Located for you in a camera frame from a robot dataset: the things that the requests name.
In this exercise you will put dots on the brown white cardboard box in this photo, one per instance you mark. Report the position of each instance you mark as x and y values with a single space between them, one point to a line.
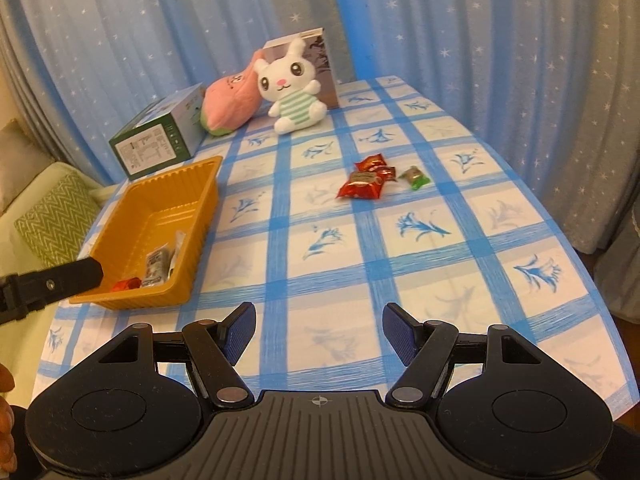
327 75

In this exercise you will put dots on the blue star-print curtain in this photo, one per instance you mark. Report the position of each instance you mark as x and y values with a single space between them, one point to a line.
150 25
500 50

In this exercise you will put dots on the pink plush toy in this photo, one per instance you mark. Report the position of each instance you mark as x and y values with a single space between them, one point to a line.
230 100

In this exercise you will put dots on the blue checked tablecloth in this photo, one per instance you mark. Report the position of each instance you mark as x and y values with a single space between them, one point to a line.
425 270

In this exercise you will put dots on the white rabbit plush toy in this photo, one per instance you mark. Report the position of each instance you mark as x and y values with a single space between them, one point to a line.
292 95

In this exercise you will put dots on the long red snack packet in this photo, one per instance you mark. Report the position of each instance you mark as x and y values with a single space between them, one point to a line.
125 285

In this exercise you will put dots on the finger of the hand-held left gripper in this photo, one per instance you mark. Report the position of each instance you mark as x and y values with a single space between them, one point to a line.
65 280

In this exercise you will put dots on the clear white snack wrapper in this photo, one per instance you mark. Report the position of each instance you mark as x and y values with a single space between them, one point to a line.
177 250

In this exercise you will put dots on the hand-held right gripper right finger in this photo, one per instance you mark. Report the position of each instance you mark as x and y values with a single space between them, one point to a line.
400 332

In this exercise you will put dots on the beige satin cushion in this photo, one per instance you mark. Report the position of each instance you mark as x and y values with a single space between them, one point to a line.
20 160

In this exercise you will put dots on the green cardboard box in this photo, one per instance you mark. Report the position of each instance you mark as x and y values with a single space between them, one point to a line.
155 145

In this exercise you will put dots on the grey snack packet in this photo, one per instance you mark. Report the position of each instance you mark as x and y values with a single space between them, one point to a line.
157 265

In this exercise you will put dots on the red candy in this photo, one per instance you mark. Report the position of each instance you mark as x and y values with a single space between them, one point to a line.
387 174
372 163
362 185

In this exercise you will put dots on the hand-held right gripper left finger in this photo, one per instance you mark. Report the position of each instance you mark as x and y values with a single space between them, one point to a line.
240 332

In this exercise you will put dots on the green zigzag cushion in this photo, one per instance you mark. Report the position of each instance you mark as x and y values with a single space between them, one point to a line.
55 220

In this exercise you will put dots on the pale green sofa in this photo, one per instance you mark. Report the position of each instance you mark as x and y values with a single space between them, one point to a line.
20 240

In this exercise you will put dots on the green brown candy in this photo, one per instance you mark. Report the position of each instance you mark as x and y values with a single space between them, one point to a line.
412 176

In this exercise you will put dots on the orange plastic tray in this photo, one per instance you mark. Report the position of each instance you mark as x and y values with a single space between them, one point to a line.
150 220

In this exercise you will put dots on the person's left hand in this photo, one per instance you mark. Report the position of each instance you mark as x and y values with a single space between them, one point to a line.
5 410

